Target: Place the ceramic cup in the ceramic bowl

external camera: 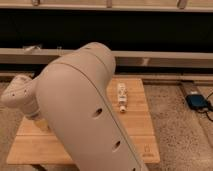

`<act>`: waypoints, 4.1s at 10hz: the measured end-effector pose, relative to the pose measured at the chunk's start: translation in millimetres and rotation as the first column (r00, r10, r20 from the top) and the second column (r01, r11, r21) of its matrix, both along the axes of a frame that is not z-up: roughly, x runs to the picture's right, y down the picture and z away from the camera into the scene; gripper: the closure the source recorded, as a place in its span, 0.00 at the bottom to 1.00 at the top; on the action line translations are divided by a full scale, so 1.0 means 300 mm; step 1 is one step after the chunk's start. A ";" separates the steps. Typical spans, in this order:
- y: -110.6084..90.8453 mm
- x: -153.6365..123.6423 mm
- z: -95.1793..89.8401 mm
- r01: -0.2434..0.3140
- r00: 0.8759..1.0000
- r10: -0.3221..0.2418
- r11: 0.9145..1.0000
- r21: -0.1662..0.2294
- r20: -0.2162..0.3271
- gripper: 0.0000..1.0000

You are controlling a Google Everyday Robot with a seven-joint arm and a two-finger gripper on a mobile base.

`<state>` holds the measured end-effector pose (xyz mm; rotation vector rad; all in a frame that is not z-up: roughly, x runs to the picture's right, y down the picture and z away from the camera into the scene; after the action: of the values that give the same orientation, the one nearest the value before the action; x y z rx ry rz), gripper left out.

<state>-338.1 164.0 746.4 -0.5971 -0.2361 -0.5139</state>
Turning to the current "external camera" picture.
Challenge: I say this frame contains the black cable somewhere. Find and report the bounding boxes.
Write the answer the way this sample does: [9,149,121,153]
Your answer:
[199,92,213,122]

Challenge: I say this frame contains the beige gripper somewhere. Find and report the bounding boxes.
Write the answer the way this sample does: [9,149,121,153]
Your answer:
[26,113,50,131]

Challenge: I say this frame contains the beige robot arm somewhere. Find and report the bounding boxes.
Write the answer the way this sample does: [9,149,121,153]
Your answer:
[1,42,148,171]

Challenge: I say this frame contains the white tube bottle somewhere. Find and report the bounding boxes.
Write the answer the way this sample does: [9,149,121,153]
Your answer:
[117,83,127,113]

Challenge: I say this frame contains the blue box on floor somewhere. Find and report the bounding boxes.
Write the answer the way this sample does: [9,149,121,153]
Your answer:
[186,94,209,110]

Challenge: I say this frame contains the grey wall rail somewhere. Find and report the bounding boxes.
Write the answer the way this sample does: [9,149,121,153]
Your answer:
[0,48,213,68]

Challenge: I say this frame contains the wooden table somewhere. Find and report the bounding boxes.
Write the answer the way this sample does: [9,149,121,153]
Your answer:
[6,78,160,165]

